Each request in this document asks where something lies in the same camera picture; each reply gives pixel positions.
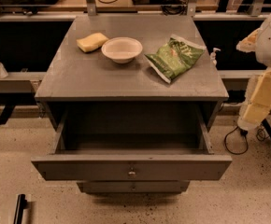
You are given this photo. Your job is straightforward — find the grey top drawer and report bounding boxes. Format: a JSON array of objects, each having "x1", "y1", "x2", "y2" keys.
[{"x1": 32, "y1": 102, "x2": 232, "y2": 181}]

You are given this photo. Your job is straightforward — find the grey drawer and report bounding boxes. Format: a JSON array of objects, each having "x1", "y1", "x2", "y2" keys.
[
  {"x1": 77, "y1": 181, "x2": 190, "y2": 194},
  {"x1": 32, "y1": 102, "x2": 232, "y2": 181}
]

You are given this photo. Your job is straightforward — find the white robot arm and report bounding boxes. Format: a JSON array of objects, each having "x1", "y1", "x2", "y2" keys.
[{"x1": 236, "y1": 13, "x2": 271, "y2": 131}]

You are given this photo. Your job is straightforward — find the grey wooden drawer cabinet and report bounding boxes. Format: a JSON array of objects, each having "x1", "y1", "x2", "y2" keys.
[{"x1": 36, "y1": 14, "x2": 228, "y2": 125}]

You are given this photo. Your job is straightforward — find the grey lower drawer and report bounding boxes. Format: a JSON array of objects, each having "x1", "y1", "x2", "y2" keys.
[{"x1": 77, "y1": 181, "x2": 190, "y2": 194}]

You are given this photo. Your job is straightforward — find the white bowl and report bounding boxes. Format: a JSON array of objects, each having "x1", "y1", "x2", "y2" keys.
[{"x1": 101, "y1": 37, "x2": 143, "y2": 63}]

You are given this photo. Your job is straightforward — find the green chip bag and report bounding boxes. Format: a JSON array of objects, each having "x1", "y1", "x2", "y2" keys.
[{"x1": 145, "y1": 35, "x2": 206, "y2": 84}]

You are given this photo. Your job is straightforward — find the yellow sponge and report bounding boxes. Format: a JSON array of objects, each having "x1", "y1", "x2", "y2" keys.
[{"x1": 77, "y1": 33, "x2": 108, "y2": 52}]

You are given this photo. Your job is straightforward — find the white pump bottle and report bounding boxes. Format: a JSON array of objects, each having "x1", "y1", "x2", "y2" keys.
[{"x1": 209, "y1": 48, "x2": 221, "y2": 66}]

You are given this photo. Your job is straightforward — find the black floor bar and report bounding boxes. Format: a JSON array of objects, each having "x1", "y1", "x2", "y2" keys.
[{"x1": 13, "y1": 194, "x2": 27, "y2": 224}]

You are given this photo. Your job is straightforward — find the black power cable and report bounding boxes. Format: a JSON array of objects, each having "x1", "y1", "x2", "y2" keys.
[{"x1": 223, "y1": 126, "x2": 250, "y2": 156}]

